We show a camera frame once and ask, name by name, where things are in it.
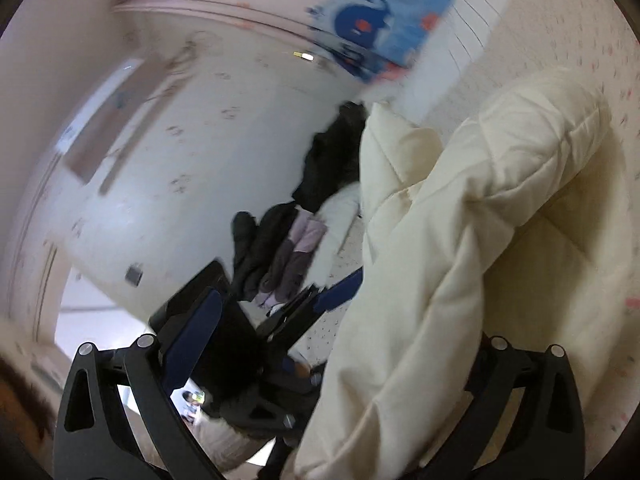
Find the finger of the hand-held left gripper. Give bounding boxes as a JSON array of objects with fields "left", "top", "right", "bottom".
[
  {"left": 255, "top": 284, "right": 322, "bottom": 343},
  {"left": 300, "top": 266, "right": 365, "bottom": 328}
]

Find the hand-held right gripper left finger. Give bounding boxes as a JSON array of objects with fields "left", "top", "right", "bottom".
[{"left": 51, "top": 286, "right": 223, "bottom": 480}]

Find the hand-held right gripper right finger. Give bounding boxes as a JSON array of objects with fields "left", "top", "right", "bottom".
[{"left": 419, "top": 335, "right": 586, "bottom": 480}]

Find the white quilted coat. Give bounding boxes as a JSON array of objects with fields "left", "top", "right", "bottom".
[{"left": 280, "top": 67, "right": 640, "bottom": 480}]

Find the purple grey garment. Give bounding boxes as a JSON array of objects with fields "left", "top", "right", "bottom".
[{"left": 252, "top": 212, "right": 329, "bottom": 311}]

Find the black flat object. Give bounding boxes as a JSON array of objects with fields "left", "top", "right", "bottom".
[{"left": 150, "top": 259, "right": 234, "bottom": 334}]

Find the dark grey garment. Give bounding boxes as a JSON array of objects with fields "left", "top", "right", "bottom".
[{"left": 231, "top": 204, "right": 301, "bottom": 302}]

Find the black jacket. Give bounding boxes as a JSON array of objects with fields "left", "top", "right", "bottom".
[{"left": 292, "top": 101, "right": 372, "bottom": 214}]

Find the brown wooden furniture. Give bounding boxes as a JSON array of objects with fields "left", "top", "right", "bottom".
[{"left": 0, "top": 355, "right": 57, "bottom": 463}]

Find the blue whale print bedding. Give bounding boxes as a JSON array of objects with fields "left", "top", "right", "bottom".
[{"left": 304, "top": 0, "right": 482, "bottom": 84}]

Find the cherry print bed sheet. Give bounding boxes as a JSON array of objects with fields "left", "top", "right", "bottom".
[{"left": 295, "top": 0, "right": 640, "bottom": 443}]

